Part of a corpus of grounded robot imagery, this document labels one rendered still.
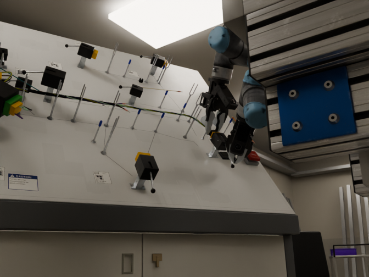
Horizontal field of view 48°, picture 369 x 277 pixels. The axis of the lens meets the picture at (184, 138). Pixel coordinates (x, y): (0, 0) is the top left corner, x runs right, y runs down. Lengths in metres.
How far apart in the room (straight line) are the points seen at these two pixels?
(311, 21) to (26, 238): 0.85
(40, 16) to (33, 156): 2.54
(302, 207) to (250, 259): 7.33
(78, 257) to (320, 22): 0.85
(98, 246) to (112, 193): 0.15
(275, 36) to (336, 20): 0.07
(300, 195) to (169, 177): 7.51
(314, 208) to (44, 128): 7.64
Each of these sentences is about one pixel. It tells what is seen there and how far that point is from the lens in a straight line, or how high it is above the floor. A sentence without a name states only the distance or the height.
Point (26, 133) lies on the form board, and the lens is 1.30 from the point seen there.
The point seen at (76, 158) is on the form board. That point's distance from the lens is 1.26.
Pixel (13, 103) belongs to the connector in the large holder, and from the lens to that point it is 1.18.
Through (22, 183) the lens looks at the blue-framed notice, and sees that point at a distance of 1.13.
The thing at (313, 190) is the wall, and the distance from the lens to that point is 8.70.
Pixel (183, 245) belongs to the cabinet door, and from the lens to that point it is 1.28.
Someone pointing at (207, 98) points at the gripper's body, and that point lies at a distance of 1.56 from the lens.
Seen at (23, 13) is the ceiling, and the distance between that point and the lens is 3.68.
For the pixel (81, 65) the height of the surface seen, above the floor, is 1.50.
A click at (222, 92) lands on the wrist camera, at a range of 1.50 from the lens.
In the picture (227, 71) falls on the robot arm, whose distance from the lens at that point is 1.52.
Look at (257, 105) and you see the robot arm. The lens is 1.16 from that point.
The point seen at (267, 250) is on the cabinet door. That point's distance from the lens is 1.48.
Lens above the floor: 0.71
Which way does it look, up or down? 17 degrees up
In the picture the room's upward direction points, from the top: 2 degrees counter-clockwise
